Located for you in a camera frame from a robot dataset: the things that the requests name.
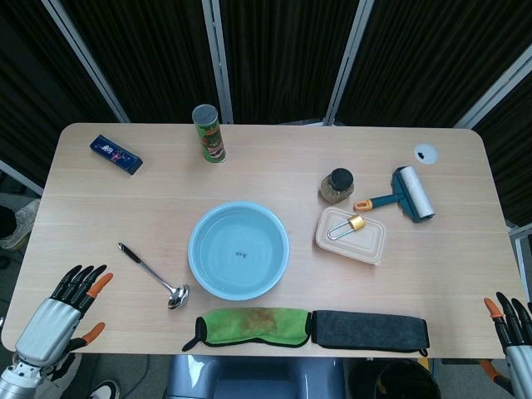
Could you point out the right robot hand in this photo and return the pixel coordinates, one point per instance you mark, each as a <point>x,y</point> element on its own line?
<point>513,328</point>

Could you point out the black waste bin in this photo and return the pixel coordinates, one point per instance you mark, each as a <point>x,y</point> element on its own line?
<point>405,380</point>

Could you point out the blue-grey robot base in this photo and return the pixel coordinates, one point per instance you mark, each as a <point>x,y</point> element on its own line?
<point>253,377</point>

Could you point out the brass padlock long shackle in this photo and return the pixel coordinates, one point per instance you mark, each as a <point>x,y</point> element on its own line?
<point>351,226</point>

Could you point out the blue rectangular box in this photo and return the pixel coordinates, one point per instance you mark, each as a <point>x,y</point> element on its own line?
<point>116,154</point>

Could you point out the beige lidded food container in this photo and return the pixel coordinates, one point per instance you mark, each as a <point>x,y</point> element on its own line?
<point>350,237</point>

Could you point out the dirty beige shoe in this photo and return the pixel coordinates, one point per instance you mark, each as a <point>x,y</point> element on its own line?
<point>21,224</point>

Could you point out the grey folding screen frame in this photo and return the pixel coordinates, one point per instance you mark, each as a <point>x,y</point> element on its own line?
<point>218,60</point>

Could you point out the dark grey microfibre cloth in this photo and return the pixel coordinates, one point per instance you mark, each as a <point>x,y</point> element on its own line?
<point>370,331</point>

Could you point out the glass jar black lid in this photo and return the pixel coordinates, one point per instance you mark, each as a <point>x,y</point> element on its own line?
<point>337,186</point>

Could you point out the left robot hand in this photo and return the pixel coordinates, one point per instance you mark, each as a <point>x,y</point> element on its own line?
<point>46,322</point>

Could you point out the white black sneaker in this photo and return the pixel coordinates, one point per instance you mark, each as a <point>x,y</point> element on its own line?
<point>104,390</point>

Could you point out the green chips can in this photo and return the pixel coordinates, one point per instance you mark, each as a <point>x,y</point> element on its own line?
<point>211,136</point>

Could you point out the green microfibre cloth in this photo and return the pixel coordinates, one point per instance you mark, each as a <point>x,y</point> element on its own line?
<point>253,327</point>

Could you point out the light blue bowl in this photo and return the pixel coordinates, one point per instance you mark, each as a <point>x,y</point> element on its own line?
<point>238,250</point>

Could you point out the teal lint roller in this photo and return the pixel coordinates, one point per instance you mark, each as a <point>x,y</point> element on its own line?
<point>409,193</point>

